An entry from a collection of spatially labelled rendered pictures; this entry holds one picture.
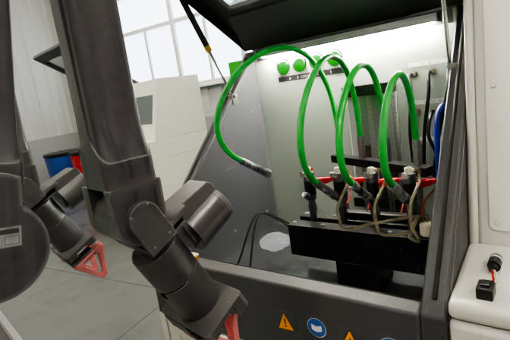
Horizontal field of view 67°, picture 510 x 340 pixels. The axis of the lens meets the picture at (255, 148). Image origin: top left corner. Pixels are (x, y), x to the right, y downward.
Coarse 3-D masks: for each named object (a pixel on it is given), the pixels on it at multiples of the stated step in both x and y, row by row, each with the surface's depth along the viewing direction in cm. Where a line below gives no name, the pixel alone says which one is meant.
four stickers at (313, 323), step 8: (280, 312) 76; (280, 320) 76; (288, 320) 75; (312, 320) 72; (320, 320) 71; (280, 328) 77; (288, 328) 76; (312, 328) 72; (320, 328) 71; (344, 328) 68; (320, 336) 71; (344, 336) 68; (352, 336) 67; (384, 336) 64
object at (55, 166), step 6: (66, 150) 643; (72, 150) 626; (42, 156) 619; (48, 156) 609; (54, 156) 607; (60, 156) 611; (66, 156) 613; (48, 162) 614; (54, 162) 610; (60, 162) 611; (66, 162) 615; (48, 168) 620; (54, 168) 613; (60, 168) 613; (54, 174) 616
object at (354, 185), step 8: (360, 64) 82; (368, 64) 85; (352, 72) 79; (368, 72) 88; (352, 80) 77; (376, 80) 89; (344, 88) 76; (376, 88) 91; (344, 96) 75; (376, 96) 92; (344, 104) 74; (344, 112) 74; (336, 120) 74; (336, 128) 73; (336, 136) 73; (336, 144) 73; (336, 152) 73; (344, 160) 73; (344, 168) 74; (344, 176) 75; (352, 184) 77; (360, 192) 80; (368, 192) 83; (368, 200) 84
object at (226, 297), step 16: (192, 288) 44; (208, 288) 46; (224, 288) 48; (176, 304) 45; (192, 304) 45; (208, 304) 46; (224, 304) 46; (240, 304) 46; (176, 320) 48; (192, 320) 46; (208, 320) 45; (224, 320) 45; (208, 336) 43
